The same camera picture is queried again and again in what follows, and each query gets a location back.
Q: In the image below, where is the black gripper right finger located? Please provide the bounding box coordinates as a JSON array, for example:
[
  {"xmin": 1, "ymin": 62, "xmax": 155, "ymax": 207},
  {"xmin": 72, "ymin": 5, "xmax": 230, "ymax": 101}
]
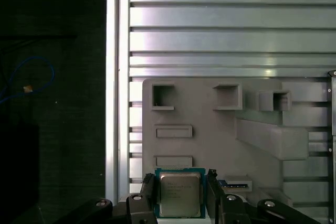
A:
[{"xmin": 206, "ymin": 168, "xmax": 321, "ymax": 224}]

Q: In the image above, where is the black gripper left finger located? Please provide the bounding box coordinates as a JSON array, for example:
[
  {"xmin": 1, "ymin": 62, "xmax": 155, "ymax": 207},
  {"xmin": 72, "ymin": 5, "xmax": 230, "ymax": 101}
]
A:
[{"xmin": 54, "ymin": 173, "xmax": 159, "ymax": 224}]

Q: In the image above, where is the CPU with silver top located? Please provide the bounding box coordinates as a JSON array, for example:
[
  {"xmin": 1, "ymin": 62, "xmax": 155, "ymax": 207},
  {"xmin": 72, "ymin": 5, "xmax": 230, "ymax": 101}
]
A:
[{"xmin": 154, "ymin": 167, "xmax": 207, "ymax": 218}]

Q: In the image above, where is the grey parts rack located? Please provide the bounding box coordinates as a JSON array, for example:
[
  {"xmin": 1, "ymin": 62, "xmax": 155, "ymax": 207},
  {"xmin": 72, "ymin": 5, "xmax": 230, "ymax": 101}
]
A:
[{"xmin": 141, "ymin": 78, "xmax": 310, "ymax": 224}]

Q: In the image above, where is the black PC case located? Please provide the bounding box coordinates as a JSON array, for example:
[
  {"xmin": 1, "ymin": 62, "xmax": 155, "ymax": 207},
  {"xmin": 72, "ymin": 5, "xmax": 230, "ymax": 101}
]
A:
[{"xmin": 327, "ymin": 69, "xmax": 336, "ymax": 224}]

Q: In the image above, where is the blue network cable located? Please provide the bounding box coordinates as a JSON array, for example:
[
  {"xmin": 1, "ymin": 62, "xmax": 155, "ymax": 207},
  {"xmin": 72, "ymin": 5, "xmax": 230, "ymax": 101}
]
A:
[{"xmin": 0, "ymin": 55, "xmax": 56, "ymax": 105}]

